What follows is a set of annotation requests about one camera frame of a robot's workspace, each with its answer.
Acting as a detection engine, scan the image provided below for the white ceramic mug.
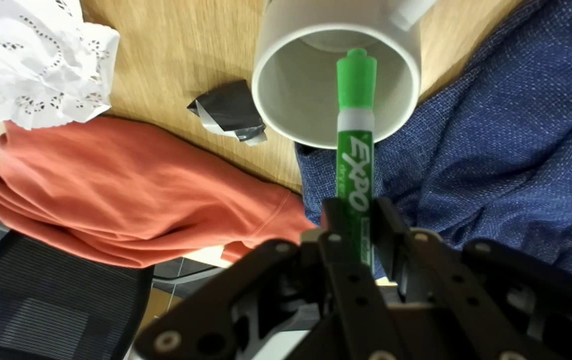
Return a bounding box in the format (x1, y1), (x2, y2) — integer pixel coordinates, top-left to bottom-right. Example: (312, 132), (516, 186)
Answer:
(253, 0), (438, 148)

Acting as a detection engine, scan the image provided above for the orange cloth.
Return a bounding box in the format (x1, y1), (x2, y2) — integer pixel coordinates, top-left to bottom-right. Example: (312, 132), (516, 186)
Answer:
(0, 115), (312, 268)

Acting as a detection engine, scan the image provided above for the black mesh office chair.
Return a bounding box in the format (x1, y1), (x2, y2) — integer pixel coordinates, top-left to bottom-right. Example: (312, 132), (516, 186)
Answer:
(0, 224), (152, 360)

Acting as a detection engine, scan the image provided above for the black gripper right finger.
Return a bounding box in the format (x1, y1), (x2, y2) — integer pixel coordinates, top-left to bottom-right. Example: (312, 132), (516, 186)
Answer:
(373, 198), (572, 360)

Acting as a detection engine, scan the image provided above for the green Expo marker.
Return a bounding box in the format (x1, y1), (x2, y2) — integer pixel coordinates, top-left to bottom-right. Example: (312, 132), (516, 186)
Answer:
(337, 47), (379, 266)

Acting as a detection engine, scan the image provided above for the white lace cloth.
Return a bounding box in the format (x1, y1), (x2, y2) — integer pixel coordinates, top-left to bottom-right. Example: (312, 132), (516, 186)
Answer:
(0, 0), (120, 130)

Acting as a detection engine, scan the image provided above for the small dark wrapper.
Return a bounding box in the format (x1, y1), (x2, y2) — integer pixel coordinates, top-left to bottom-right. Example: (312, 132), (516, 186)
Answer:
(189, 80), (267, 145)

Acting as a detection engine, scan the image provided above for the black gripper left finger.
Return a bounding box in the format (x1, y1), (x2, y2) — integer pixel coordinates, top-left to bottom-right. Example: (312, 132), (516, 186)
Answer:
(134, 198), (406, 360)

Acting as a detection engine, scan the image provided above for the blue knit cloth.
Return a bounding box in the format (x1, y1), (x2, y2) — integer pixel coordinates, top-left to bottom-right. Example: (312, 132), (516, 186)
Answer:
(294, 0), (572, 289)

